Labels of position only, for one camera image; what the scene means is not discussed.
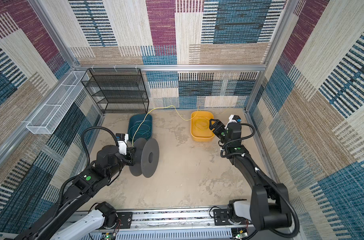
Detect grey perforated cable spool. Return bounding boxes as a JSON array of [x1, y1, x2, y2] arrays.
[[129, 138, 160, 178]]

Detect yellow plastic bin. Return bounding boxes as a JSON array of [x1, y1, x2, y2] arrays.
[[191, 111, 215, 142]]

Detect yellow cable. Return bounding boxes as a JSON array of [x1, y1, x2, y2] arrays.
[[130, 104, 201, 148], [193, 118, 211, 131]]

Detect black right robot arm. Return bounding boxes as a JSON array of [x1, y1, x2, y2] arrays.
[[209, 115, 300, 239]]

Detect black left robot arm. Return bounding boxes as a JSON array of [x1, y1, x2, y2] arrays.
[[15, 126, 136, 240]]

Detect teal plastic bin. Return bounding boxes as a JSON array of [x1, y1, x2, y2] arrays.
[[128, 114, 153, 142]]

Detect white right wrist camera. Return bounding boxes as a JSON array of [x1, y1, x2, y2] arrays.
[[225, 115, 242, 129]]

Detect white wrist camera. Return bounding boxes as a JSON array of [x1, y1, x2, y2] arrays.
[[225, 115, 242, 129], [116, 133, 129, 156]]

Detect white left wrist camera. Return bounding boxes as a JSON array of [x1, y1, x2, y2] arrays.
[[116, 133, 129, 156]]

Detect green cable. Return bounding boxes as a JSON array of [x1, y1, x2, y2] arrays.
[[128, 119, 152, 140]]

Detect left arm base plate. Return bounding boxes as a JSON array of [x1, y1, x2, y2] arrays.
[[97, 212, 133, 232]]

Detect black wire mesh shelf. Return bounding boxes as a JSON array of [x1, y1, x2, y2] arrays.
[[81, 68, 149, 114]]

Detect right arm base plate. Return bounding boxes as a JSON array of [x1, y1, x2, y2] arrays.
[[209, 206, 252, 226]]

